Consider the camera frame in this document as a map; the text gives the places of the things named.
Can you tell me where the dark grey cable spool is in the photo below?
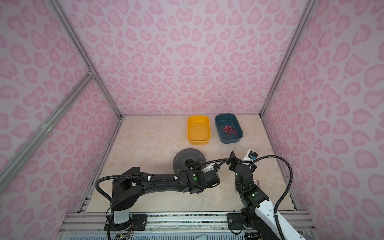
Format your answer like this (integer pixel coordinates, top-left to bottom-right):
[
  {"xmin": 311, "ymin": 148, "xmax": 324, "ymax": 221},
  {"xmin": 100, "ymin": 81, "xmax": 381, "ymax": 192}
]
[{"xmin": 173, "ymin": 148, "xmax": 206, "ymax": 174}]

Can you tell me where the yellow plastic tray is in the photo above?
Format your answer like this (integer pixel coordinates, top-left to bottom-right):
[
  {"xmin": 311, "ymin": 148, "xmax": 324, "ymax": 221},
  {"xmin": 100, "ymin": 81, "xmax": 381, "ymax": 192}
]
[{"xmin": 187, "ymin": 115, "xmax": 211, "ymax": 146}]

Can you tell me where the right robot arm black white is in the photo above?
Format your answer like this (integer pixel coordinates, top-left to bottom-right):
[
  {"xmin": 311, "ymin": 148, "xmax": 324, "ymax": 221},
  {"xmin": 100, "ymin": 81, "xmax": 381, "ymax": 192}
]
[{"xmin": 226, "ymin": 151, "xmax": 305, "ymax": 240}]

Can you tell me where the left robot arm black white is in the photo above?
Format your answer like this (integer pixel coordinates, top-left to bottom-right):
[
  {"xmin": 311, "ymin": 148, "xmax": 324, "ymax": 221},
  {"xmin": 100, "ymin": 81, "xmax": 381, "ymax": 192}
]
[{"xmin": 95, "ymin": 161, "xmax": 222, "ymax": 232}]

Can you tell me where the teal plastic tray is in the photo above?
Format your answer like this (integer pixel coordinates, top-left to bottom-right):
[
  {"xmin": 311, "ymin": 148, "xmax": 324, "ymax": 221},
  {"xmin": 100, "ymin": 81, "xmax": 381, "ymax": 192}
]
[{"xmin": 215, "ymin": 113, "xmax": 244, "ymax": 144}]

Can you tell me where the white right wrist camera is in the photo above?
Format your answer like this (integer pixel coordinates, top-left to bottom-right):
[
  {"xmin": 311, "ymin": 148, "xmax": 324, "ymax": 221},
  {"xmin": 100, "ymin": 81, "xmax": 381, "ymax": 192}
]
[{"xmin": 243, "ymin": 149, "xmax": 259, "ymax": 164}]

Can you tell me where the red thin cable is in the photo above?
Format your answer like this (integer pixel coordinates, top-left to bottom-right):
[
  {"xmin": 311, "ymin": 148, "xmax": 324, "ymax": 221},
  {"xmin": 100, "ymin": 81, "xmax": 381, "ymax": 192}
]
[{"xmin": 222, "ymin": 124, "xmax": 238, "ymax": 139}]

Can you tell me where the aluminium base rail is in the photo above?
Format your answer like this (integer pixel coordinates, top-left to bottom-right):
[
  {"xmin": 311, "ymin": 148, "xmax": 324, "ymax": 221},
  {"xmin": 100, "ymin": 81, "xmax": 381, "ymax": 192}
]
[{"xmin": 59, "ymin": 211, "xmax": 319, "ymax": 240}]

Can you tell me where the diagonal aluminium frame bar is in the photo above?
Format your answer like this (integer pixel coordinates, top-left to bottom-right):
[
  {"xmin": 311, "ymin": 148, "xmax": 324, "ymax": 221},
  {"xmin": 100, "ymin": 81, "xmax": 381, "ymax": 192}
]
[{"xmin": 0, "ymin": 70, "xmax": 95, "ymax": 193}]

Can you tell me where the right aluminium corner post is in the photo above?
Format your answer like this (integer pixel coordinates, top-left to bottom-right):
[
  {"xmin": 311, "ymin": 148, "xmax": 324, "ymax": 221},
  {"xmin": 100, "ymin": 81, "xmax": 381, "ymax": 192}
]
[{"xmin": 260, "ymin": 0, "xmax": 318, "ymax": 119}]

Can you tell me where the aluminium corner frame post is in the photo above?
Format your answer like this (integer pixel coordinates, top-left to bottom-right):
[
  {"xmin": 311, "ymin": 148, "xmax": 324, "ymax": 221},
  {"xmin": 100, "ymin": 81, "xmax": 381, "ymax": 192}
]
[{"xmin": 47, "ymin": 0, "xmax": 123, "ymax": 120}]

